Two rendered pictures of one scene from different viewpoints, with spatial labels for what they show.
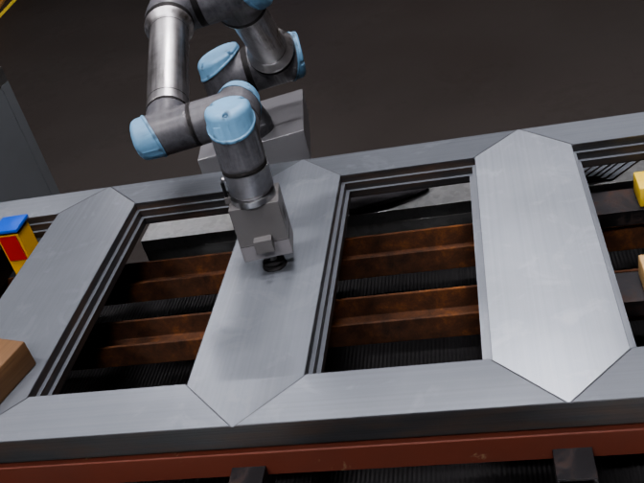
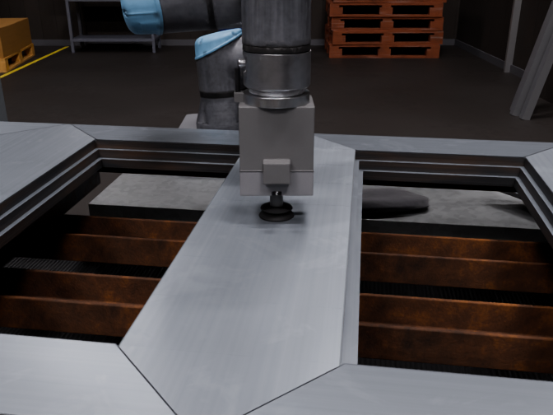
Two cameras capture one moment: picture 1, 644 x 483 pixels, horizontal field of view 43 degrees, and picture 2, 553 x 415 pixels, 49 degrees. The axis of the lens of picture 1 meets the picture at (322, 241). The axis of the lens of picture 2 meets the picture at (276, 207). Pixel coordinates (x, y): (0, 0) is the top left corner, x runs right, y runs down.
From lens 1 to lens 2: 0.72 m
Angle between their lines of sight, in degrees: 12
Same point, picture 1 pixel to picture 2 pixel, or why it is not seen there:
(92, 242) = (28, 162)
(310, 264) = (328, 221)
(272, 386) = (281, 374)
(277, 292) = (281, 244)
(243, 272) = (230, 216)
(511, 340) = not seen: outside the picture
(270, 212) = (299, 123)
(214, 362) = (174, 319)
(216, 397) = (170, 375)
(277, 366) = (288, 342)
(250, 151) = (297, 15)
